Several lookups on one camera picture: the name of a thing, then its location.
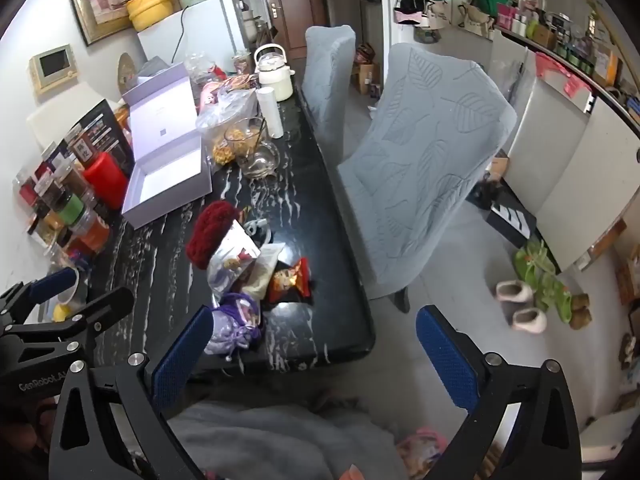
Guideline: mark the pink plastic bag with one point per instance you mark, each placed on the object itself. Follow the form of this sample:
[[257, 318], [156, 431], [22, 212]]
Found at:
[[555, 67]]

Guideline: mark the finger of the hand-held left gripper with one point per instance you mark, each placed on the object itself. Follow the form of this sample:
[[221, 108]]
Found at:
[[50, 284], [107, 305]]

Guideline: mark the red snack packet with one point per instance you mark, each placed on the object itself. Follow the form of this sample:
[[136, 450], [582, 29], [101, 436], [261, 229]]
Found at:
[[287, 282]]

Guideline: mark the round woven plate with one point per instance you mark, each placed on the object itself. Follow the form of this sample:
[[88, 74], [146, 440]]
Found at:
[[126, 72]]

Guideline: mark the white board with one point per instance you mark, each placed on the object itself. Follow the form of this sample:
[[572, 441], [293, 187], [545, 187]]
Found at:
[[55, 120]]

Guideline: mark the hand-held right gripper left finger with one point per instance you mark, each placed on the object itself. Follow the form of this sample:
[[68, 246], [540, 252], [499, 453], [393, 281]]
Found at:
[[182, 355]]

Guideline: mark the wall intercom panel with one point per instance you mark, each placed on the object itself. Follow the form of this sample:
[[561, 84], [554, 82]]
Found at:
[[52, 67]]

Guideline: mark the yellow cooking pot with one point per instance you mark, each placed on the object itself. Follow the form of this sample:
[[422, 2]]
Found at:
[[147, 12]]

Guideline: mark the purple sachet pouch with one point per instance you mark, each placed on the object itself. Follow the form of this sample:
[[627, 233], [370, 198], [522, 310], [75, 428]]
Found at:
[[230, 322]]

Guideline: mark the black printed box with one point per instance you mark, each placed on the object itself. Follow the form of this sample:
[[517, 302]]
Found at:
[[107, 130]]

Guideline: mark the white cylinder tube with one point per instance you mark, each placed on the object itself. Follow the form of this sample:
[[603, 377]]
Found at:
[[270, 110]]

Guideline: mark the cardboard box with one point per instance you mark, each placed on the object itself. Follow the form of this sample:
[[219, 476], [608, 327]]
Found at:
[[366, 77]]

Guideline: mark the black box with white stripes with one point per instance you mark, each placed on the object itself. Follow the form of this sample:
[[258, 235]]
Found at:
[[510, 220]]

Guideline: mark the clear glass mug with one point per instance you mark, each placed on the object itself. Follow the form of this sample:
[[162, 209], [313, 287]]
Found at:
[[250, 160]]

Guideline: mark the pink fluffy slipper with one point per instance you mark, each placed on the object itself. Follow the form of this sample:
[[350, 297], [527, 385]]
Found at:
[[530, 320], [515, 291]]

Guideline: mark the chair with leaf-pattern grey cover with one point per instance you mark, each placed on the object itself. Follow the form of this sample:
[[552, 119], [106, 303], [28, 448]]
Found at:
[[425, 160]]

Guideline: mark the group of spice jars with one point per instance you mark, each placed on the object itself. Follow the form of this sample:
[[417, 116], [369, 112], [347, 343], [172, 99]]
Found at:
[[65, 200]]

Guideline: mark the brown door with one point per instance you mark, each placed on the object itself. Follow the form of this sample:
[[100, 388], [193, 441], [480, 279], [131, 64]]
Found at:
[[295, 0]]

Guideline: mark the lavender gift box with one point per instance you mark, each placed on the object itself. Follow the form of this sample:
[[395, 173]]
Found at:
[[165, 180]]

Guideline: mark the beige soft packet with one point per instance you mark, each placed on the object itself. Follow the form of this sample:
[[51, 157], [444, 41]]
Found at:
[[262, 270]]

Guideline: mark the pile of assorted snack bags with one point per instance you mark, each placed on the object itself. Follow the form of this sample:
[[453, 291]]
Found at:
[[235, 85]]

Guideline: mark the white cabinet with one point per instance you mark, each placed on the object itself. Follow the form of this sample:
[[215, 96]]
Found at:
[[575, 160]]

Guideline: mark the chair with plain grey cover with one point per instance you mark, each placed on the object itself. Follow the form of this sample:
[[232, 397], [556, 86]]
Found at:
[[327, 85]]

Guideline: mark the cream white kettle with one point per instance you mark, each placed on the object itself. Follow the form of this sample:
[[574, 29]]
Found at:
[[275, 80]]

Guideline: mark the clear bag of waffles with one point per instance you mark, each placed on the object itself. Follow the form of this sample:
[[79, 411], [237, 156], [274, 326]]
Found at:
[[220, 120]]

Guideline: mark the silver snack packet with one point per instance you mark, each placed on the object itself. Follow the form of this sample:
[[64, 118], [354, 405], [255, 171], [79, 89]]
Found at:
[[227, 255]]

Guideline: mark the green slipper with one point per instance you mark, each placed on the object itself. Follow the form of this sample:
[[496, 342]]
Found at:
[[532, 260], [555, 297]]

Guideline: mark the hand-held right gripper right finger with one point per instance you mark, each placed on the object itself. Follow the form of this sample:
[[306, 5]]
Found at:
[[447, 360]]

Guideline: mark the white fridge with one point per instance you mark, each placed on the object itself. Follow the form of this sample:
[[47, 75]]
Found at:
[[210, 25]]

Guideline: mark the brown shoe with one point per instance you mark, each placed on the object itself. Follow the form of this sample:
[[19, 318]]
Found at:
[[581, 320], [580, 302]]

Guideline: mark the clear glass jar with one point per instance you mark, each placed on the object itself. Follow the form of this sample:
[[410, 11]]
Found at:
[[200, 67]]

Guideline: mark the person's grey clothing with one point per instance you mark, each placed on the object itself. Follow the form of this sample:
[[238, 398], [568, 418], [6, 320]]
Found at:
[[275, 440]]

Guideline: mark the cluttered wall shelf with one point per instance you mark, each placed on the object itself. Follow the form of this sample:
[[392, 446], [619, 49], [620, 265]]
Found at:
[[575, 45]]

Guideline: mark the dark red fluffy plush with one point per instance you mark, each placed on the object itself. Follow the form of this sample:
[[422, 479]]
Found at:
[[210, 230]]

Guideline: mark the red canister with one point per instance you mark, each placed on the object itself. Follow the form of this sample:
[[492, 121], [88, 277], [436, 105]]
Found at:
[[105, 180]]

